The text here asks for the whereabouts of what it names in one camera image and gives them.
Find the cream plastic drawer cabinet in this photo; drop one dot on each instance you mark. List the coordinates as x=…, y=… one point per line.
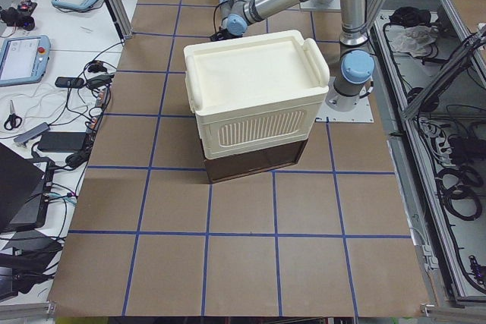
x=226, y=140

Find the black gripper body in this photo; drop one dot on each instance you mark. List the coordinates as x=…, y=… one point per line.
x=227, y=33

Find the black handled scissors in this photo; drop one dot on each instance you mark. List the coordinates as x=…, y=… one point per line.
x=13, y=121

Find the black laptop computer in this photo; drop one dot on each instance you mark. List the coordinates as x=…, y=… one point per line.
x=25, y=185

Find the white crumpled cloth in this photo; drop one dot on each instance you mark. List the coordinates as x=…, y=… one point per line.
x=417, y=41

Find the black power adapter brick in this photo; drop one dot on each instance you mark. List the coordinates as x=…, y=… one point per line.
x=61, y=142

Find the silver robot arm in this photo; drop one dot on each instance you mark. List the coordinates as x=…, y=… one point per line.
x=356, y=66

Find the blue teach pendant near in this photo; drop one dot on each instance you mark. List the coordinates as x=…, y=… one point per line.
x=24, y=60

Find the dark brown wooden base box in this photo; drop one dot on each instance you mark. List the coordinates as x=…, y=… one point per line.
x=251, y=163

